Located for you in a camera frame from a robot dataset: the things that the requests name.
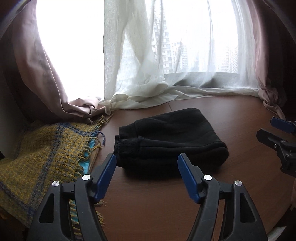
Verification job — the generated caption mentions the black sweatpants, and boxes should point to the black sweatpants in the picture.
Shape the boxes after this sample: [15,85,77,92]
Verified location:
[113,108,229,180]

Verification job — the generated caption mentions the turquoise cloth under blanket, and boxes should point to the turquoise cloth under blanket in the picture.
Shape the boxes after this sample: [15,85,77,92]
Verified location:
[69,140,96,237]

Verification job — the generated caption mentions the yellow plaid fringed blanket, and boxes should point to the yellow plaid fringed blanket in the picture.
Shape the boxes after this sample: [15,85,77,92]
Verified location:
[1,116,109,229]

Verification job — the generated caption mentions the pink right drape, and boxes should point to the pink right drape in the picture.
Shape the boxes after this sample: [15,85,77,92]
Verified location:
[247,1,287,120]

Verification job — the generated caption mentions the pink drape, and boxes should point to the pink drape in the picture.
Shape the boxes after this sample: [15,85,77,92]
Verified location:
[247,1,287,120]
[12,1,106,124]

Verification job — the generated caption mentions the white sheer curtain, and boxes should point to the white sheer curtain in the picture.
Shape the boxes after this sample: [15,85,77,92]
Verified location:
[101,1,259,113]

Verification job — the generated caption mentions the pink left drape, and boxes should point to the pink left drape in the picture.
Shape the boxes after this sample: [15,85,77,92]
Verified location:
[12,1,106,124]

